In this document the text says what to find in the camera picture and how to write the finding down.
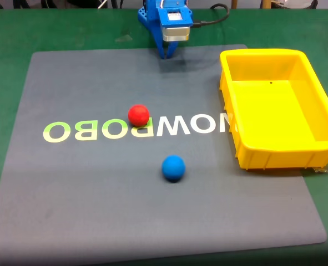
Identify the blue ball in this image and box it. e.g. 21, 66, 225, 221
161, 155, 186, 182

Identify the red ball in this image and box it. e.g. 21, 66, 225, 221
128, 104, 150, 127

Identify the yellow plastic bin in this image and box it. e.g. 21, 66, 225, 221
219, 48, 328, 171

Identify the grey printed mat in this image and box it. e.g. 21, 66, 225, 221
0, 44, 327, 266

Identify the clear tape piece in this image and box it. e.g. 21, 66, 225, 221
312, 162, 328, 175

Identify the silver camera box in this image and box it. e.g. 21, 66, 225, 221
162, 25, 191, 43

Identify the black cable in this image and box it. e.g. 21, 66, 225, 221
191, 3, 231, 29

